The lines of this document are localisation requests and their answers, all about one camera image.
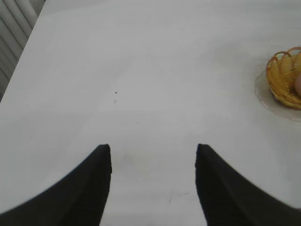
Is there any pink peach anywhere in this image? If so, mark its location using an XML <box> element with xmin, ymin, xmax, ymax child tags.
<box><xmin>294</xmin><ymin>72</ymin><xmax>301</xmax><ymax>98</ymax></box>

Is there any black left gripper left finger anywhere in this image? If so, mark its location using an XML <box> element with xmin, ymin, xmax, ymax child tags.
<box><xmin>0</xmin><ymin>144</ymin><xmax>112</xmax><ymax>226</ymax></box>

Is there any white ribbed radiator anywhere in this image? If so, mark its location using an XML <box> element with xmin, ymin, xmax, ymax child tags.
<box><xmin>0</xmin><ymin>0</ymin><xmax>45</xmax><ymax>102</ymax></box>

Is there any yellow woven wicker basket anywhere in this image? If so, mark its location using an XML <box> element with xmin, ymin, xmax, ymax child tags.
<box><xmin>266</xmin><ymin>47</ymin><xmax>301</xmax><ymax>109</ymax></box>

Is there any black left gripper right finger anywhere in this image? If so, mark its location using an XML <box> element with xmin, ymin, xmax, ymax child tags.
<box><xmin>195</xmin><ymin>143</ymin><xmax>301</xmax><ymax>226</ymax></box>

